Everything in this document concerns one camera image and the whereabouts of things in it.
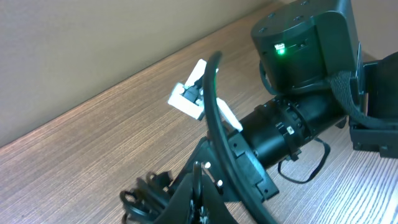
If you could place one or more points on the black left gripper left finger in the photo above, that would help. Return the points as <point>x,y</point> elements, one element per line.
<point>178,210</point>

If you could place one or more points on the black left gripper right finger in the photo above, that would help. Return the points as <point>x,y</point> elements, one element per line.
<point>214,206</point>

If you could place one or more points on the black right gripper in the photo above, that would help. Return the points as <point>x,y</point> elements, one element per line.
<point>236,165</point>

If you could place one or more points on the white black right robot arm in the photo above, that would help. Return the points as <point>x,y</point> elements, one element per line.
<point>311,63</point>

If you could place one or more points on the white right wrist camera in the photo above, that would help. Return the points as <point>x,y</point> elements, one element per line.
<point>188,98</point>

